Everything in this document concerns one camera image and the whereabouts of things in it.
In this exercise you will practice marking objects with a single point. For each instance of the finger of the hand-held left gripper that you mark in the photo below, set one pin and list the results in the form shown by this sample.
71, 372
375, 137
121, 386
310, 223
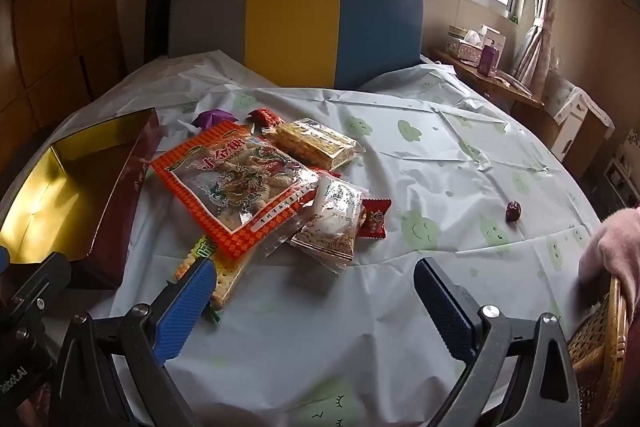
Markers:
35, 282

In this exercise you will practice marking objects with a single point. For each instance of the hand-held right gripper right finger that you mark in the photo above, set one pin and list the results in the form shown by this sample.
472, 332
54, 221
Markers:
445, 307

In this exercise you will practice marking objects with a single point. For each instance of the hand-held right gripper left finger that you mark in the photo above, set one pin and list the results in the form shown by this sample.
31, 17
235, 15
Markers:
185, 302

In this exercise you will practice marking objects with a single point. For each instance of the yellow cracker packet green end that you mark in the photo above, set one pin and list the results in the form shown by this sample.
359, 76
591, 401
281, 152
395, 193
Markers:
227, 277

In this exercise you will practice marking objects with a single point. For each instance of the gold lined red box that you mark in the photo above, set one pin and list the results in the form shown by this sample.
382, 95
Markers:
60, 187

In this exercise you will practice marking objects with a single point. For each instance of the red square candy packet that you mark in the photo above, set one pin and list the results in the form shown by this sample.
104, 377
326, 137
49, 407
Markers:
375, 219

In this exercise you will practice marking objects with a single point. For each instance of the small red candy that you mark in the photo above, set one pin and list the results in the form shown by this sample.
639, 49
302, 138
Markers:
513, 211

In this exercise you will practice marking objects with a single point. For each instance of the large orange snack bag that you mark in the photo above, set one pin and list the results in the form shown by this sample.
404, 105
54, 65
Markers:
225, 177

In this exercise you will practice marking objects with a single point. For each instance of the clear packet white snack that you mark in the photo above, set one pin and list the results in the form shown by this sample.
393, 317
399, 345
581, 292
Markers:
332, 222

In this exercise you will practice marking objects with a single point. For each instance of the purple snack packet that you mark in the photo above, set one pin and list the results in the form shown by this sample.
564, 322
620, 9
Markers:
210, 119

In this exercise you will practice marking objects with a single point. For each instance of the small red snack packet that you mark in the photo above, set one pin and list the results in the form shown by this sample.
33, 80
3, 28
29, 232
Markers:
265, 116

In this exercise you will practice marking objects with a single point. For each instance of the yellow rice cake packet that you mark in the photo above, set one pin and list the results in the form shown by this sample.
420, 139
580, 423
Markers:
315, 142

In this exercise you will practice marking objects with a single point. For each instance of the rattan chair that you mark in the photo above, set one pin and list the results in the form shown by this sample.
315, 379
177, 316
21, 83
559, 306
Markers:
595, 347

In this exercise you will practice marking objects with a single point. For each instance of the white tablecloth green prints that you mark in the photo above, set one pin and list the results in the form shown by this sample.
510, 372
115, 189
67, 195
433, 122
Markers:
400, 157

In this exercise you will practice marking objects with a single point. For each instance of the cardboard box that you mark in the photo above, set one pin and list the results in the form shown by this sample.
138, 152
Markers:
575, 122

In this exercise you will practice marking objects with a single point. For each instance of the wooden side table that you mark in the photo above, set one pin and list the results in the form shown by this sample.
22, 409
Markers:
500, 87

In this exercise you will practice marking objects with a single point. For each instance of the wooden wardrobe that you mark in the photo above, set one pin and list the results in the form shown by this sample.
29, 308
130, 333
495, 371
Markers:
50, 32

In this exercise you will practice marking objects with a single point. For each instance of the small purple box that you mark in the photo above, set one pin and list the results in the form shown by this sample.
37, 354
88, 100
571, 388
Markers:
487, 59

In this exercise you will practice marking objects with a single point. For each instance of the small white box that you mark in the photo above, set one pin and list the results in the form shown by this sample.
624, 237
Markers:
492, 37

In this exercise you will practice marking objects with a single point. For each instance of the black upright roll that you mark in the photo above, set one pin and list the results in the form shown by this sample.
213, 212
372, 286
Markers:
160, 7

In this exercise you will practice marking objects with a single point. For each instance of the grey yellow blue headboard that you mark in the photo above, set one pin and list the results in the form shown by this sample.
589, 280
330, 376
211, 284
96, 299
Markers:
290, 22

